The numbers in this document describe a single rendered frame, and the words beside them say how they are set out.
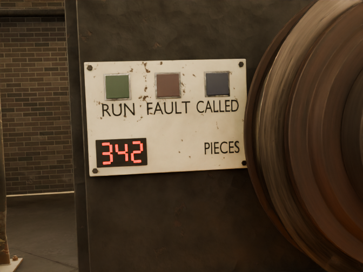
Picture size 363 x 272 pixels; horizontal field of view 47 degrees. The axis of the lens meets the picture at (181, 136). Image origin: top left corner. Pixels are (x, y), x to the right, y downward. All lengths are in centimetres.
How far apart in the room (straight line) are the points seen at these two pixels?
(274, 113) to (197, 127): 16
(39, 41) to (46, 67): 40
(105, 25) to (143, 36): 6
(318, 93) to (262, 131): 9
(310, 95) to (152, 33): 28
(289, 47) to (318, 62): 4
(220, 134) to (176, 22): 20
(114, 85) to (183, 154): 15
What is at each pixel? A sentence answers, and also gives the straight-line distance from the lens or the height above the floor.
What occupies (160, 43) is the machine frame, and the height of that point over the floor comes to 127.
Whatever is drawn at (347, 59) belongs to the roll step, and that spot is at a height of 121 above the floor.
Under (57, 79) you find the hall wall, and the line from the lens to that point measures 674.
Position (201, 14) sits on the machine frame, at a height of 132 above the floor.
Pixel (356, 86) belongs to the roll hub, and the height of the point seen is 118.
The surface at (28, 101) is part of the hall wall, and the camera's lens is 681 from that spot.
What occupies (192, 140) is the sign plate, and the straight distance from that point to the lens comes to 68.
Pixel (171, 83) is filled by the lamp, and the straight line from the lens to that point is 67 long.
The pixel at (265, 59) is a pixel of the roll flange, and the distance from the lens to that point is 64.
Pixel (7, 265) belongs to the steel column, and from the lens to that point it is 368.
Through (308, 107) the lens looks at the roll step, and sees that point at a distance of 57.
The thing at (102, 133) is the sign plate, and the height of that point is 113.
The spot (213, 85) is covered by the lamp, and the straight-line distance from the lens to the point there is 68.
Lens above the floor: 115
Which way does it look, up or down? 3 degrees down
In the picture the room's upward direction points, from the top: 2 degrees counter-clockwise
